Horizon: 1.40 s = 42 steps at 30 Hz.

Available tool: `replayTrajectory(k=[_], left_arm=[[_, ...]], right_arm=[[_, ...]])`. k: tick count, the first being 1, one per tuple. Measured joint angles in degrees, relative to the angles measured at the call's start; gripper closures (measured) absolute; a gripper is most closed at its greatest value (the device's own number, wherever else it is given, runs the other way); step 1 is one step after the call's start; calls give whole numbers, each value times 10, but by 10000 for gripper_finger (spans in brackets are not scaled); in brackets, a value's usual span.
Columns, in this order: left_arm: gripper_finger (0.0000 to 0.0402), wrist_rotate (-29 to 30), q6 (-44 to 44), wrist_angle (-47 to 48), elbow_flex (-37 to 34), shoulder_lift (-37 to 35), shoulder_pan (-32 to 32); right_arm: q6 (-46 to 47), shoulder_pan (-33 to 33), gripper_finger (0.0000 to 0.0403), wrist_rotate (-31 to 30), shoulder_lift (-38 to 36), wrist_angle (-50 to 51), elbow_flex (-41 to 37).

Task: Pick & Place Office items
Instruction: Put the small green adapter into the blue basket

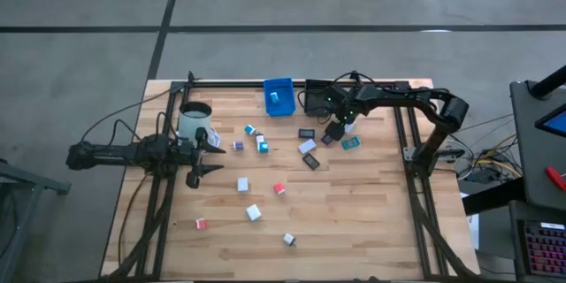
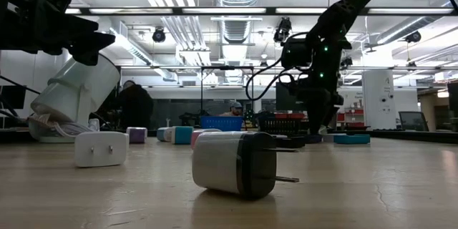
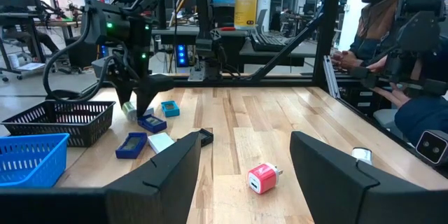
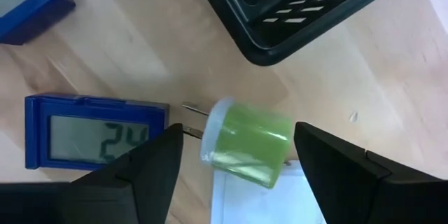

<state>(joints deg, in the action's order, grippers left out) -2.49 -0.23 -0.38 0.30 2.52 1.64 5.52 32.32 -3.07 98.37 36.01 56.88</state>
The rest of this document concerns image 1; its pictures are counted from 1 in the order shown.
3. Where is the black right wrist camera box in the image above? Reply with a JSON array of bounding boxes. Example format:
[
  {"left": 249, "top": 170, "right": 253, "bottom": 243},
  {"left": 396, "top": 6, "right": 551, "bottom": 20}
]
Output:
[{"left": 324, "top": 84, "right": 349, "bottom": 108}]

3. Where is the white paper sheet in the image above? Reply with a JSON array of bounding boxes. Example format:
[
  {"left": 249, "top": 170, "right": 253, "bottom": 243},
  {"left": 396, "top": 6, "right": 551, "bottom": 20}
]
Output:
[{"left": 459, "top": 192, "right": 481, "bottom": 251}]

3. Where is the teal LCD display module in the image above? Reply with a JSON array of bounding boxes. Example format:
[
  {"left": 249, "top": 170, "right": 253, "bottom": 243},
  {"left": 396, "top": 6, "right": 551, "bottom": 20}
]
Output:
[{"left": 340, "top": 135, "right": 362, "bottom": 151}]

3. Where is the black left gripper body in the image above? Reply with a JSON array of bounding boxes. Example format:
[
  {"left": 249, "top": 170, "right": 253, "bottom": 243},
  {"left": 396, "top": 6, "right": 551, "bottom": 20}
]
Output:
[{"left": 170, "top": 139, "right": 203, "bottom": 177}]

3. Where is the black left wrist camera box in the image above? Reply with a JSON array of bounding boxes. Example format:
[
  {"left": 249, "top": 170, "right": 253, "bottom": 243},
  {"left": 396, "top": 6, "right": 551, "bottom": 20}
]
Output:
[{"left": 152, "top": 134, "right": 176, "bottom": 156}]

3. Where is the grey metal table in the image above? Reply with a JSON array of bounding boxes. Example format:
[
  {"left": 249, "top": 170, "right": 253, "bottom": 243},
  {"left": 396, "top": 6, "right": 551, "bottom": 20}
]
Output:
[{"left": 0, "top": 158, "right": 72, "bottom": 282}]

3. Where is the blue plastic bin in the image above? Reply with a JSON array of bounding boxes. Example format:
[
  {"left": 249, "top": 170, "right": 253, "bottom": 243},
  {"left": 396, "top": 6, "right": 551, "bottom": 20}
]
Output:
[{"left": 263, "top": 77, "right": 296, "bottom": 118}]

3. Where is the backlit keyboard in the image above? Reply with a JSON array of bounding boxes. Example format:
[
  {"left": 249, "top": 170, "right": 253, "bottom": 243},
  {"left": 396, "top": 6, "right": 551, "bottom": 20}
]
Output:
[{"left": 521, "top": 223, "right": 566, "bottom": 278}]

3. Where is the red hand tool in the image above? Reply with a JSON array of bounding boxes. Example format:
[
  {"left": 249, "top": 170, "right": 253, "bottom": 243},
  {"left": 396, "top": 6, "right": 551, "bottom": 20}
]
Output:
[{"left": 545, "top": 165, "right": 566, "bottom": 192}]

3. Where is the grey side desk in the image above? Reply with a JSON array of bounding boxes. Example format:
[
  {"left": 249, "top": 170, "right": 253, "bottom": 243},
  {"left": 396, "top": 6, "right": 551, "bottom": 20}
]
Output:
[{"left": 509, "top": 79, "right": 566, "bottom": 213}]

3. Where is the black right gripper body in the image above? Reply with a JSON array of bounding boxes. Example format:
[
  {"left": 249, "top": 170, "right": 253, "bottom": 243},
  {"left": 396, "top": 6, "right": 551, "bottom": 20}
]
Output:
[{"left": 325, "top": 104, "right": 357, "bottom": 142}]

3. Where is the black plastic bin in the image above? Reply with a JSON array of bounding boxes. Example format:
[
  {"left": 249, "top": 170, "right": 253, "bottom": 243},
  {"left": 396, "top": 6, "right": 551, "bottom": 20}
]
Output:
[{"left": 303, "top": 78, "right": 337, "bottom": 118}]

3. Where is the black aluminium table frame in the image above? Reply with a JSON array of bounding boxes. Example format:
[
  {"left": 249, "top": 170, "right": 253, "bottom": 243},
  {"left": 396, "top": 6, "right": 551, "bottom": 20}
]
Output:
[{"left": 105, "top": 70, "right": 474, "bottom": 282}]

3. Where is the white cylindrical appliance on stand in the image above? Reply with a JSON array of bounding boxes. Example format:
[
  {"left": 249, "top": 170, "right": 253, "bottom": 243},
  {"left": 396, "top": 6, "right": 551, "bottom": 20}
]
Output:
[{"left": 176, "top": 100, "right": 214, "bottom": 147}]

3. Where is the black pole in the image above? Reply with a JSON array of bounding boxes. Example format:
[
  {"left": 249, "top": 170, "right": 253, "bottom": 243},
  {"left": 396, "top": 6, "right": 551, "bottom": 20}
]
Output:
[{"left": 528, "top": 65, "right": 566, "bottom": 101}]

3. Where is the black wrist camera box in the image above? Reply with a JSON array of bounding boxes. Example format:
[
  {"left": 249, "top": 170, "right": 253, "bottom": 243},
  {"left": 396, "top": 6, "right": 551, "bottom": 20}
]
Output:
[
  {"left": 324, "top": 84, "right": 349, "bottom": 108},
  {"left": 152, "top": 134, "right": 176, "bottom": 156}
]

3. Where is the small white charger cube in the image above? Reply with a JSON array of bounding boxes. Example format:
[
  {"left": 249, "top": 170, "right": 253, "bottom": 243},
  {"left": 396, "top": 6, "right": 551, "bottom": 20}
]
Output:
[{"left": 245, "top": 203, "right": 263, "bottom": 223}]

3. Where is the bundle of cables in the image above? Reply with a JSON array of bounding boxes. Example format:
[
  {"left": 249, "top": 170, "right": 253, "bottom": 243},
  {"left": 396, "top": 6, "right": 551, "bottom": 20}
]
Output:
[{"left": 455, "top": 114, "right": 525, "bottom": 187}]

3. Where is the tablet with blue screen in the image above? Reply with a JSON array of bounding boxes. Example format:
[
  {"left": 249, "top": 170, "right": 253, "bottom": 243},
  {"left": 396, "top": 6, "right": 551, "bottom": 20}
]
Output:
[{"left": 533, "top": 103, "right": 566, "bottom": 138}]

